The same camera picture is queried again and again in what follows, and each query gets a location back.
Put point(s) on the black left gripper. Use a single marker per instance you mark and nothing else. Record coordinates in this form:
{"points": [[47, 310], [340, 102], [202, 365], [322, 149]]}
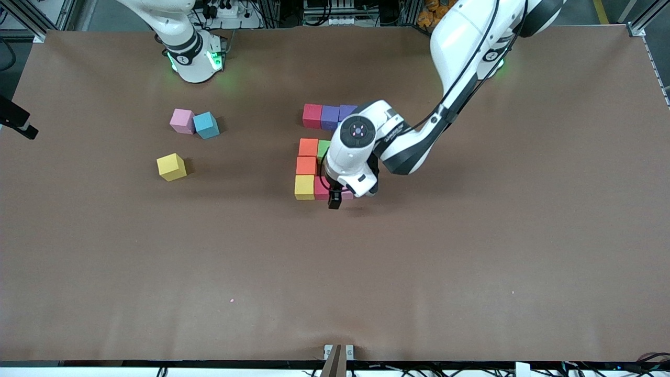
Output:
{"points": [[333, 200]]}

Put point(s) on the pink foam block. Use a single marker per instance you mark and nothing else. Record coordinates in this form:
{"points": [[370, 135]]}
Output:
{"points": [[347, 195], [181, 119]]}

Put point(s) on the red foam block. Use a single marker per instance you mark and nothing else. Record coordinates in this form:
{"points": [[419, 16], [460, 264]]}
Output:
{"points": [[312, 115], [319, 189]]}

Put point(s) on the yellow foam block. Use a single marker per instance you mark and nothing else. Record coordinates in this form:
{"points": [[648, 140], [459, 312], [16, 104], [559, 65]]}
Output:
{"points": [[304, 187], [170, 166]]}

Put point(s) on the orange foam block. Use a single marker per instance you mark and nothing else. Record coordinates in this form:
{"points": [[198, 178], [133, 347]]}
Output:
{"points": [[306, 165], [308, 146]]}

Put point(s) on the green foam block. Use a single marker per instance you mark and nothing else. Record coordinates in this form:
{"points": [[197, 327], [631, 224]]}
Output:
{"points": [[323, 149]]}

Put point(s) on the purple foam block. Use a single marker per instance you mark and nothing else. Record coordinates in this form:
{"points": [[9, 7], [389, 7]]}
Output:
{"points": [[330, 117], [345, 111]]}

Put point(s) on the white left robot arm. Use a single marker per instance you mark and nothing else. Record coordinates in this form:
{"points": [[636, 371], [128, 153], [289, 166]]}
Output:
{"points": [[460, 42]]}

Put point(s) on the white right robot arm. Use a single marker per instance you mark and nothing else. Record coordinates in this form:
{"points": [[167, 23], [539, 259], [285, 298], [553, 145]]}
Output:
{"points": [[188, 47]]}

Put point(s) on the teal foam block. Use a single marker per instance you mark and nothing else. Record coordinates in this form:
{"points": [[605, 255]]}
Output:
{"points": [[205, 124]]}

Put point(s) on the grey control box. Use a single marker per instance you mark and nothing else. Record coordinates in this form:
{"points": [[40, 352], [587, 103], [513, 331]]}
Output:
{"points": [[340, 21]]}

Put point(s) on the pile of orange fruits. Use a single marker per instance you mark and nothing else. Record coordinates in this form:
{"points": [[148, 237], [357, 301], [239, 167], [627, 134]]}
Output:
{"points": [[425, 18]]}

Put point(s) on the white power strip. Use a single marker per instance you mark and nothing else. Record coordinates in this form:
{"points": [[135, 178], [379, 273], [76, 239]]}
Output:
{"points": [[230, 11]]}

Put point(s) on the metal mounting bracket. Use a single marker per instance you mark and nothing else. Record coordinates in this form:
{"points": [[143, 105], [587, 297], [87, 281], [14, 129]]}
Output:
{"points": [[328, 350]]}

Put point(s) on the brown camera pole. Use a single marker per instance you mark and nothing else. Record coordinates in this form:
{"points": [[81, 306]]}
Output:
{"points": [[335, 366]]}

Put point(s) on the perforated aluminium side rail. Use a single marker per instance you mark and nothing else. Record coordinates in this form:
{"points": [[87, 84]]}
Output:
{"points": [[659, 73]]}

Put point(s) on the aluminium frame profile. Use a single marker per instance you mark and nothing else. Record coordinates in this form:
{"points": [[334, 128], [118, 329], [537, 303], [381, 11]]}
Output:
{"points": [[649, 15], [23, 18]]}

